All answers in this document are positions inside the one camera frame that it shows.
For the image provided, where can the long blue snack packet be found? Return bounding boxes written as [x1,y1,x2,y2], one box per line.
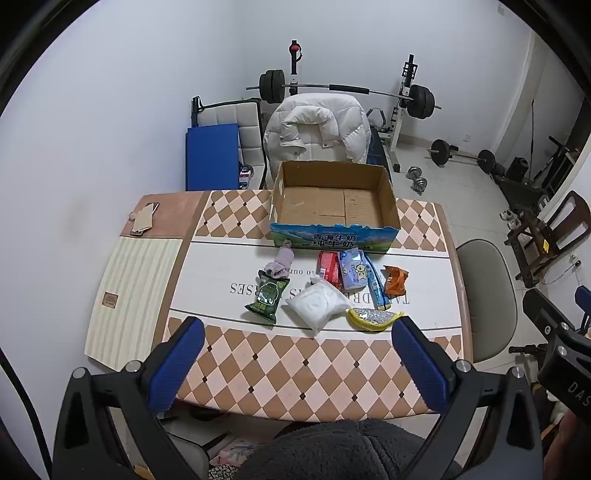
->
[363,253,391,311]

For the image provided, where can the silver yellow scrub sponge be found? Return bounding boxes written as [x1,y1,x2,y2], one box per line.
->
[346,308,405,332]

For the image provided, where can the orange snack packet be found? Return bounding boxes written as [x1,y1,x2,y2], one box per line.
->
[384,266,409,298]

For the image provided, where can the green snack packet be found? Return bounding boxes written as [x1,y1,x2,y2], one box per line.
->
[245,270,290,325]

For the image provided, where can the blue cartoon tissue pack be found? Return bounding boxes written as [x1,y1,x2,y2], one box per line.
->
[339,248,375,291]

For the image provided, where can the white soft pouch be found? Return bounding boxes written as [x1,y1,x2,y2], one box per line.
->
[287,276,353,336]

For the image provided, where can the red snack packet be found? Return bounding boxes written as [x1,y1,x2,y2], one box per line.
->
[317,251,342,289]

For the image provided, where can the lilac sock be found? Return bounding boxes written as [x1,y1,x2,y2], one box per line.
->
[263,239,294,279]

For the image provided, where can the cream striped place mat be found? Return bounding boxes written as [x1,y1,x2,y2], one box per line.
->
[84,236,182,371]

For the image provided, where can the grey round chair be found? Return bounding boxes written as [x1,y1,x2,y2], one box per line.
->
[457,239,518,363]

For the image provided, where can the wooden chair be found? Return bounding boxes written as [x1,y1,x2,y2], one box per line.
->
[504,190,590,289]

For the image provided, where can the checkered table mat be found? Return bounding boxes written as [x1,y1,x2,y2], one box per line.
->
[151,188,475,423]

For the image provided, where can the cardboard scrap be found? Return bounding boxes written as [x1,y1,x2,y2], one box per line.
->
[128,202,159,236]

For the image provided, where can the open cardboard box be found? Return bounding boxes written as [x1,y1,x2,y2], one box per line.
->
[270,161,401,253]

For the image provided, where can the chrome dumbbell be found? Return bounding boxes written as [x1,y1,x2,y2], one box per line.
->
[406,166,428,195]

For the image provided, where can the blue folded mat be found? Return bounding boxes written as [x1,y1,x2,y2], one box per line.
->
[185,123,239,191]

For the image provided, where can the floor barbell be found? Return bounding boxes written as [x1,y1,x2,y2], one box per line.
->
[428,139,496,174]

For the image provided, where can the black blue weight bench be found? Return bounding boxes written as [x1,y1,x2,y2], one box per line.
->
[367,108,392,180]

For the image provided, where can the white padded chair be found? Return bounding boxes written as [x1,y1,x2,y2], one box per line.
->
[190,96,269,189]

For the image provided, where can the barbell on rack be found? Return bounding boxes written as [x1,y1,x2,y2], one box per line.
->
[246,70,441,119]

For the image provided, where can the white puffer jacket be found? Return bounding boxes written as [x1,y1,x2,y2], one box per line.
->
[263,93,372,172]

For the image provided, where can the white weight rack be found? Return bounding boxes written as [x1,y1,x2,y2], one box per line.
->
[387,54,418,173]

